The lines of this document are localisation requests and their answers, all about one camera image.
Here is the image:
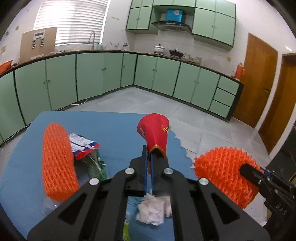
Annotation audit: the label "orange thermos flask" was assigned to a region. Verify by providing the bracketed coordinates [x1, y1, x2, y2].
[234, 62, 245, 79]

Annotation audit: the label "orange plastic basin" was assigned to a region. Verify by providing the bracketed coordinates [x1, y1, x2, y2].
[0, 60, 12, 74]

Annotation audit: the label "white tissue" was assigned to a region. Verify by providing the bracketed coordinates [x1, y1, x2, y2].
[135, 193, 173, 226]

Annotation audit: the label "white cooking pot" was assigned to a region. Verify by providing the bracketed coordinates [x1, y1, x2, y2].
[154, 44, 165, 56]

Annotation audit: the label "black wok pan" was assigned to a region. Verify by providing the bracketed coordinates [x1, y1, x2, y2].
[170, 49, 184, 59]

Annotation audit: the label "left wooden door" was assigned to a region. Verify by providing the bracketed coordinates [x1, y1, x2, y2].
[233, 33, 278, 128]

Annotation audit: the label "black range hood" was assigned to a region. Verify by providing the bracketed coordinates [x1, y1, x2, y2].
[152, 21, 192, 33]

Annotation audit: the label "tall orange foam net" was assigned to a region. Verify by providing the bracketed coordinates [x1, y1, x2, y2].
[42, 123, 80, 201]

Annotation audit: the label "chrome kitchen faucet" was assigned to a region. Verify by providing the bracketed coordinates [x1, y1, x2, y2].
[87, 31, 95, 50]

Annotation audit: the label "clear plastic bottle red label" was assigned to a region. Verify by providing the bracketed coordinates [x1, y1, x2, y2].
[42, 197, 61, 216]

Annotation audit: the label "green lower kitchen cabinets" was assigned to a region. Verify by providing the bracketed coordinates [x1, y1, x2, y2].
[1, 51, 244, 142]

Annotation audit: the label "white window blind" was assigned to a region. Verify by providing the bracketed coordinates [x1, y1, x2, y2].
[33, 0, 110, 46]

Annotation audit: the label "blue white snack wrapper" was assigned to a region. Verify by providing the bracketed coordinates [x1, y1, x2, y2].
[68, 133, 100, 160]

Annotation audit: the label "green white milk carton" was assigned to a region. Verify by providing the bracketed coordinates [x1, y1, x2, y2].
[81, 149, 109, 181]

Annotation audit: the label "blue box on hood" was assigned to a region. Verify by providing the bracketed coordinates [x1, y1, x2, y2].
[166, 9, 184, 23]

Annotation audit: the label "green upper wall cabinets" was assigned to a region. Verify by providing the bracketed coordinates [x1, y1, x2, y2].
[126, 0, 236, 50]

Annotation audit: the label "light blue drink carton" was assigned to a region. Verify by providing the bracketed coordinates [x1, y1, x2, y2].
[122, 196, 141, 241]

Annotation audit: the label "red paper cup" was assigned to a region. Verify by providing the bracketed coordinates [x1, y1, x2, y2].
[137, 113, 170, 174]

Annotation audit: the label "cardboard box with scale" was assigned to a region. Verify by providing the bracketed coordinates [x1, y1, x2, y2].
[20, 27, 57, 63]

